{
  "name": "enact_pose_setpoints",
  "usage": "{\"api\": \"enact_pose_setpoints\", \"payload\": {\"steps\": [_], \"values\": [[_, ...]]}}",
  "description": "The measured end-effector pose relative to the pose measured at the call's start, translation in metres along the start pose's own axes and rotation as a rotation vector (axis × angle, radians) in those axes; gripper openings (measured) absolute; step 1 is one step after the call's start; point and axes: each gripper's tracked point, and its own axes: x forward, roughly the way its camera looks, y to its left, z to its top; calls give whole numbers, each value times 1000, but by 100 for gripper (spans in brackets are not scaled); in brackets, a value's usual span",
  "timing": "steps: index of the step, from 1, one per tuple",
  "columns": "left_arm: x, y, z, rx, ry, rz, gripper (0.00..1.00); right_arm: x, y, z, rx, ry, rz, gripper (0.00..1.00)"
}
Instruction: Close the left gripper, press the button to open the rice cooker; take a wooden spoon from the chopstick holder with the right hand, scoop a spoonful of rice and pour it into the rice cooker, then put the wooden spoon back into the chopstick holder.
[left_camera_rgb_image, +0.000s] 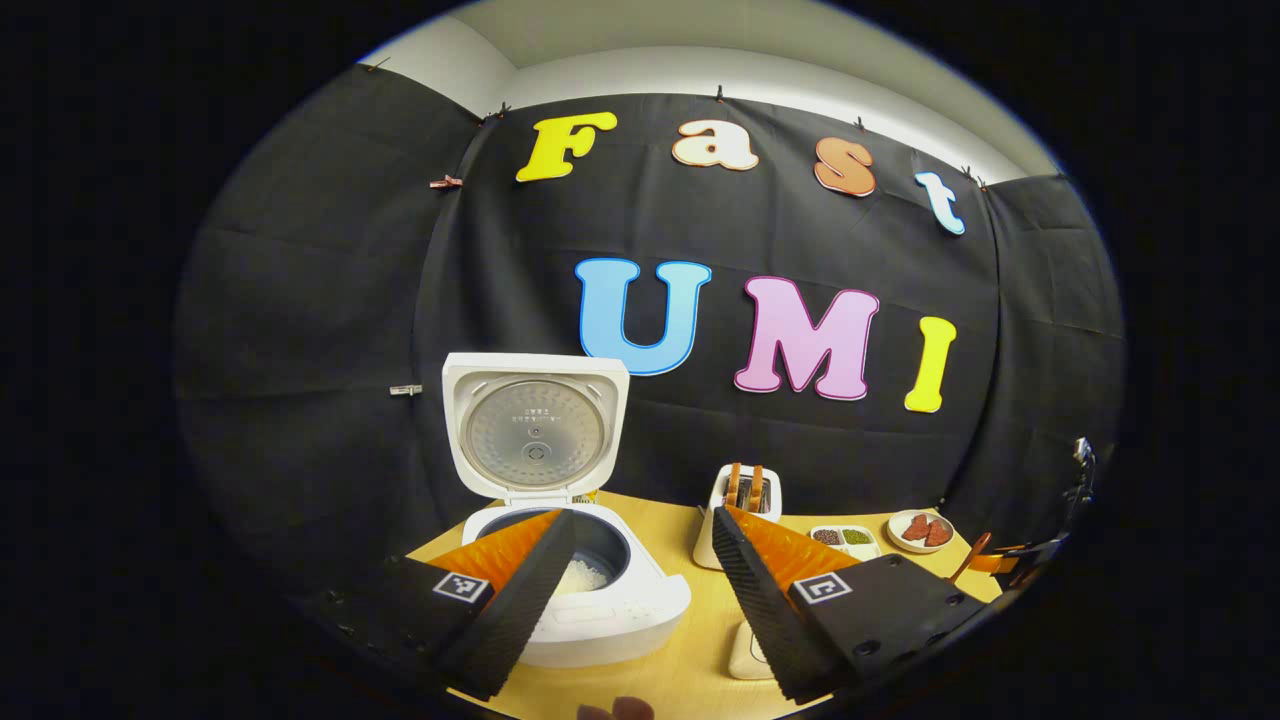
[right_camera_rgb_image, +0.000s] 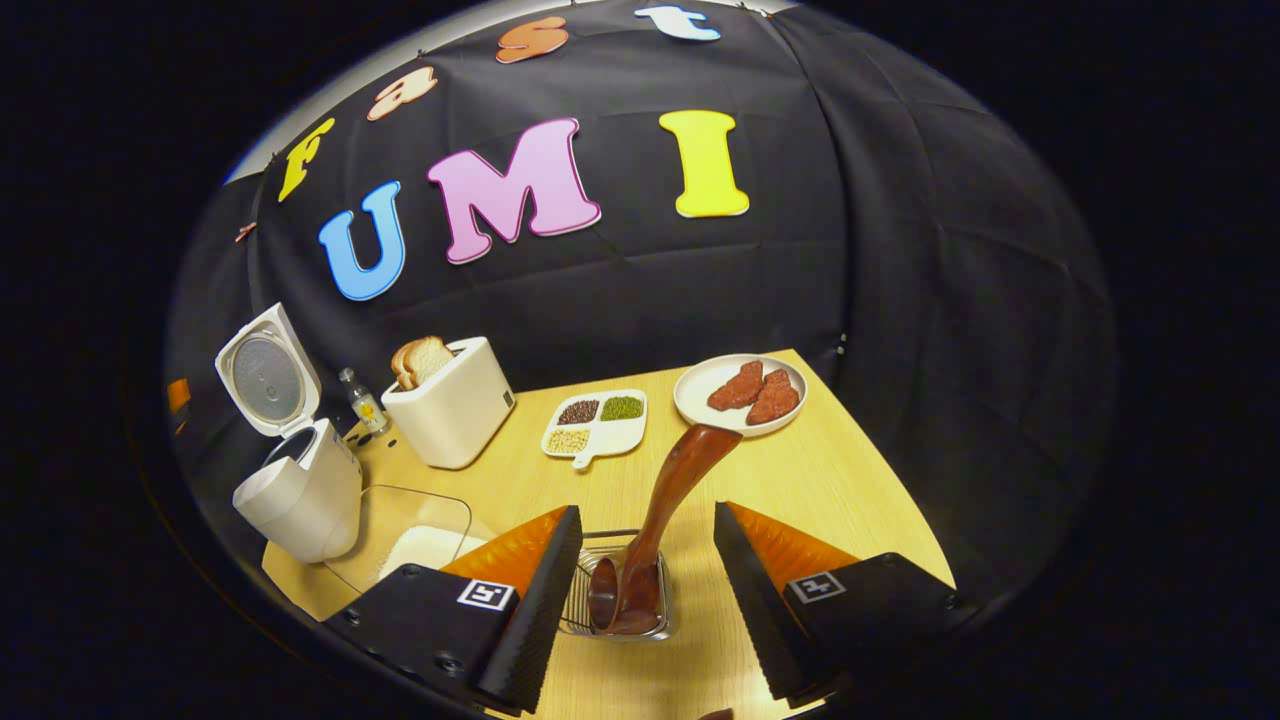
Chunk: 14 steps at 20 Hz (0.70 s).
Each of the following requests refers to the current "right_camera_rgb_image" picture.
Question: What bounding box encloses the white divided bean dish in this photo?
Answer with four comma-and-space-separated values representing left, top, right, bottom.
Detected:
541, 389, 649, 471

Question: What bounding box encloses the round white plate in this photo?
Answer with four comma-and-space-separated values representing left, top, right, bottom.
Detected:
673, 354, 808, 438

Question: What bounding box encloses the brown wooden spoon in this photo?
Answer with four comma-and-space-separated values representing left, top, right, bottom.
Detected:
588, 424, 743, 636

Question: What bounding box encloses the white toaster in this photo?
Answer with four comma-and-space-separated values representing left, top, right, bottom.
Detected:
381, 336, 516, 471

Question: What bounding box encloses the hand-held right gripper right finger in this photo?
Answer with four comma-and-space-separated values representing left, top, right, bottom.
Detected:
713, 500, 961, 706

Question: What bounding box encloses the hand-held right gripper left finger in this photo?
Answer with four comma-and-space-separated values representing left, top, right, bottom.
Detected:
322, 505, 584, 716

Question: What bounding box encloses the white rice cooker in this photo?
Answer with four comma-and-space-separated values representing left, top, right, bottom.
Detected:
214, 302, 364, 564

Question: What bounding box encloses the red meat piece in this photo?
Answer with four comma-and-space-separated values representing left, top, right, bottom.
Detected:
707, 360, 765, 412
745, 369, 802, 426

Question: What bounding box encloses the clear plastic rice container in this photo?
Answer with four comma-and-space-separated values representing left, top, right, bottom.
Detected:
322, 485, 501, 596

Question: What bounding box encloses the small glass bottle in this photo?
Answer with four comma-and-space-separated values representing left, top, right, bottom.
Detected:
338, 367, 390, 436

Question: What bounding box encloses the metal wire chopstick holder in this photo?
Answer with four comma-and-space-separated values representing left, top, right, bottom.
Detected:
558, 530, 673, 642

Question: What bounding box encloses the black backdrop cloth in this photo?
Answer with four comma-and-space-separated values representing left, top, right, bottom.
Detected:
165, 0, 1119, 601

